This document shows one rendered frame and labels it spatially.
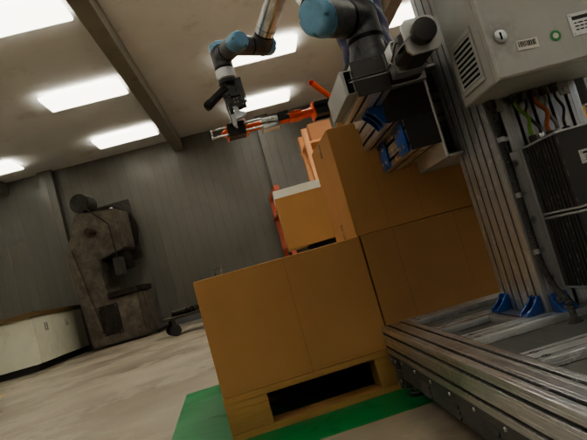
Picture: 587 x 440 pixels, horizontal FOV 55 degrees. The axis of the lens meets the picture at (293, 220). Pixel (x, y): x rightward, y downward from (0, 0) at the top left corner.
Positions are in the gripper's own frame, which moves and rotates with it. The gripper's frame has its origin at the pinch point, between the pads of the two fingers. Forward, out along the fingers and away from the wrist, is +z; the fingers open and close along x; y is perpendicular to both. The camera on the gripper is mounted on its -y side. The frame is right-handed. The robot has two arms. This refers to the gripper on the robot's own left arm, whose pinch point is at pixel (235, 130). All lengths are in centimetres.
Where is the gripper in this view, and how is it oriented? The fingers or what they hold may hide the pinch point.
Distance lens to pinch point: 223.4
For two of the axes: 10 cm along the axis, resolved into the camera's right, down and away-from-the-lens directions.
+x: -0.9, 1.1, 9.9
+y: 9.6, -2.5, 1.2
